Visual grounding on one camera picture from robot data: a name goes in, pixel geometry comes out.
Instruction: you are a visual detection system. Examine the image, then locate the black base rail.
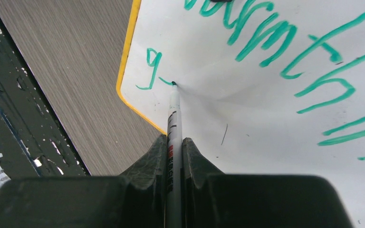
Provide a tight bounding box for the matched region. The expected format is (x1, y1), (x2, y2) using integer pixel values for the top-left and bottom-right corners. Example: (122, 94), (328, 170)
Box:
(0, 18), (89, 183)

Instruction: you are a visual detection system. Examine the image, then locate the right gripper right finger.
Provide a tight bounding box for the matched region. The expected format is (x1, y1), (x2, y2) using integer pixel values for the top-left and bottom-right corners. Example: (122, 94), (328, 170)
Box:
(182, 138), (352, 228)

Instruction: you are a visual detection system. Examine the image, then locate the yellow framed whiteboard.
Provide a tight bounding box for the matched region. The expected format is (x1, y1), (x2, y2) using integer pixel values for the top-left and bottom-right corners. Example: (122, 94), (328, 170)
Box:
(116, 0), (365, 228)

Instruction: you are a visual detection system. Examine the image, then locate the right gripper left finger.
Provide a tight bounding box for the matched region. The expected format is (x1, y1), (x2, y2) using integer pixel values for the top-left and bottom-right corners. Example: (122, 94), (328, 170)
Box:
(0, 134), (167, 228)

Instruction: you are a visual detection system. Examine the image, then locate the green whiteboard marker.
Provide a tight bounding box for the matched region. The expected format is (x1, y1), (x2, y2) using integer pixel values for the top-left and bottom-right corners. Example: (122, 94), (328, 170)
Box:
(165, 81), (183, 228)

